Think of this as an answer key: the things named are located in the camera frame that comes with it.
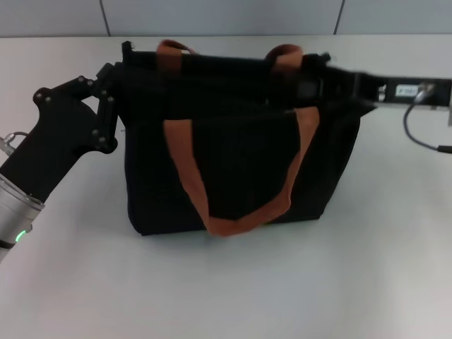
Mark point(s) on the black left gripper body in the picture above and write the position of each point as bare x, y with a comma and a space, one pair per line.
56, 134

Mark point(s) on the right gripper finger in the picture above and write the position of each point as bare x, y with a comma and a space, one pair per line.
332, 86

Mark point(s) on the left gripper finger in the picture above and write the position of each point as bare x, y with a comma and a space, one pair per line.
107, 123
102, 79

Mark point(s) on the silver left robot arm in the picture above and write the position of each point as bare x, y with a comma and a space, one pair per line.
14, 212

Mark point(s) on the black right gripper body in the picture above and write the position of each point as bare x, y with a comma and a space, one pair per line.
392, 90

